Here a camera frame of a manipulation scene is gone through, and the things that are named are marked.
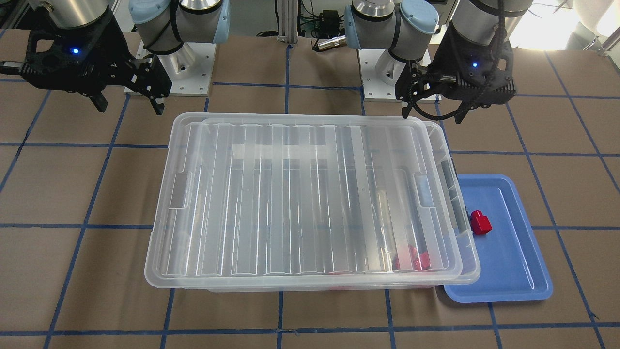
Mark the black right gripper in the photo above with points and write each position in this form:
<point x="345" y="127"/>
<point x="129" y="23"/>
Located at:
<point x="117" y="54"/>

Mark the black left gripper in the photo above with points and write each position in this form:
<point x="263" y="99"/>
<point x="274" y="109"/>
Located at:
<point x="441" y="62"/>

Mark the red block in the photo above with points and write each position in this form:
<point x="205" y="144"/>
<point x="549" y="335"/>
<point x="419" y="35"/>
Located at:
<point x="480" y="223"/>
<point x="412" y="260"/>

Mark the clear plastic box lid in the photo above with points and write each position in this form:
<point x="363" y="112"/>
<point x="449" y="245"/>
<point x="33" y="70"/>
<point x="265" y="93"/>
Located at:
<point x="300" y="203"/>

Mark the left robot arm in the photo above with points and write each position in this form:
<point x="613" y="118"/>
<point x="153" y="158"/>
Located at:
<point x="406" y="28"/>

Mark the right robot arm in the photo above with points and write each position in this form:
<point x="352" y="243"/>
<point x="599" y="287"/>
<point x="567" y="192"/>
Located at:
<point x="164" y="25"/>

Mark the red block in box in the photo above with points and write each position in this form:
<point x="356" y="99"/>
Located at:
<point x="412" y="260"/>

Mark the clear plastic storage box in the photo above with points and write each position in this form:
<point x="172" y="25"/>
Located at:
<point x="450" y="194"/>

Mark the black device on table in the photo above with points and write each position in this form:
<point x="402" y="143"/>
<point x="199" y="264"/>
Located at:
<point x="327" y="24"/>

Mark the blue plastic tray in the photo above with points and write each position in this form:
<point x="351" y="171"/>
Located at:
<point x="512" y="267"/>

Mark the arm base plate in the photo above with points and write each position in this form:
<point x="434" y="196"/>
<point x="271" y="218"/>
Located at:
<point x="190" y="69"/>
<point x="379" y="74"/>

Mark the aluminium frame post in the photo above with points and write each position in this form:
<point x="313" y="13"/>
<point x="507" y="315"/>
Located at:
<point x="287" y="21"/>

